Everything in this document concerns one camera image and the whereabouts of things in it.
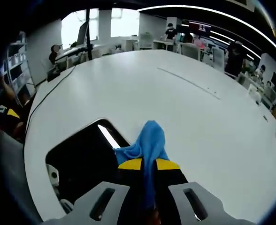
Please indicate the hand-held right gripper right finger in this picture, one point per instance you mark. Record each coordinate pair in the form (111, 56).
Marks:
(213, 211)

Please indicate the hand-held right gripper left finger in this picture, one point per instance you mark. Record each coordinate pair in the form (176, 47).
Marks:
(81, 208)

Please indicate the black tray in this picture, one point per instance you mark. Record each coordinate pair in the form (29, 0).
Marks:
(81, 159)

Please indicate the blue cleaning cloth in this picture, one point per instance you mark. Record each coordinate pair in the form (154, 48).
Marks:
(152, 136)

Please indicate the person's right hand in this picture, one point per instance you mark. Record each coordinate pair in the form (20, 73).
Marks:
(156, 215)

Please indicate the white storage shelf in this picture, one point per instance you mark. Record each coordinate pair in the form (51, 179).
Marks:
(18, 70)

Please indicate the black desktop box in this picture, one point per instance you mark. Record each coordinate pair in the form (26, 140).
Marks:
(53, 75)

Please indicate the black monitor stand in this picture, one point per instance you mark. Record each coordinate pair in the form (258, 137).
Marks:
(89, 47)

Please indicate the computer monitor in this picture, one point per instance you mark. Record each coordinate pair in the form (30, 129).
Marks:
(82, 34)

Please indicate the white office chair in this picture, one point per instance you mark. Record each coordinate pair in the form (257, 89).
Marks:
(217, 58)
(190, 51)

